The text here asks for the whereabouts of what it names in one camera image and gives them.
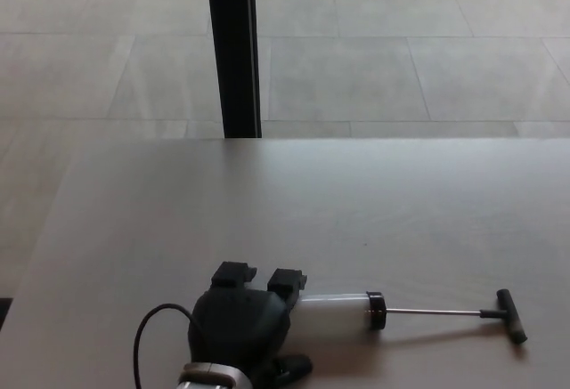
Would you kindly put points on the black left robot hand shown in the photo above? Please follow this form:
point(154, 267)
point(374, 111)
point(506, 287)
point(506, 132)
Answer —
point(236, 322)

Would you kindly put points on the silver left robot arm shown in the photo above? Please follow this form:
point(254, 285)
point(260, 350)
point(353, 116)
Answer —
point(209, 378)

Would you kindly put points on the black vertical post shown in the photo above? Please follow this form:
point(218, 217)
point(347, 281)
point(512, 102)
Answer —
point(233, 51)

